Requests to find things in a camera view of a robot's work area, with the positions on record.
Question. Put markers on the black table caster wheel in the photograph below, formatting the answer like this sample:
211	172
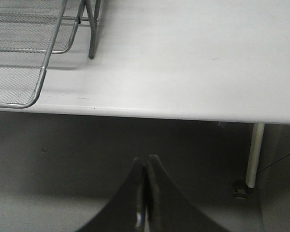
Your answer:
240	190

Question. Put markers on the white table leg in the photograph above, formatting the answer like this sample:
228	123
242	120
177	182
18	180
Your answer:
254	154

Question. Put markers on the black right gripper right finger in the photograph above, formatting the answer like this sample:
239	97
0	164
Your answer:
168	209

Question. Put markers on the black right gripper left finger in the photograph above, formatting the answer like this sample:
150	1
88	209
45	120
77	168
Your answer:
125	212

